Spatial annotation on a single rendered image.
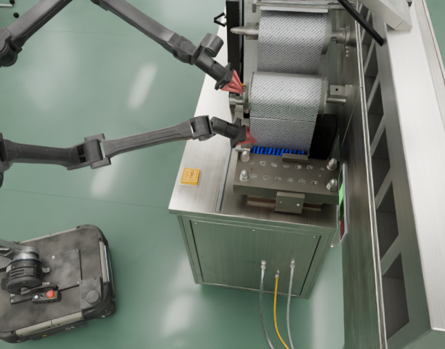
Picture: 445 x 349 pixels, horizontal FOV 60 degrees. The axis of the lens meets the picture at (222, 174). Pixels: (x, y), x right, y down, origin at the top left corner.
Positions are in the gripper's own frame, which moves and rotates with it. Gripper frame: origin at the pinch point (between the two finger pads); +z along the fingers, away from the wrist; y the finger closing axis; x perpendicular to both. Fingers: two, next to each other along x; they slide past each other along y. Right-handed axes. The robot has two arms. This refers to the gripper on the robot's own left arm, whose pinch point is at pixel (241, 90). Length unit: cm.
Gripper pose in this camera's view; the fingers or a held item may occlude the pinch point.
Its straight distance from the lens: 145.5
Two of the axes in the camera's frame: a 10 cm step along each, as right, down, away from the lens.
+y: -2.0, 7.6, -6.1
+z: 7.8, 5.0, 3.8
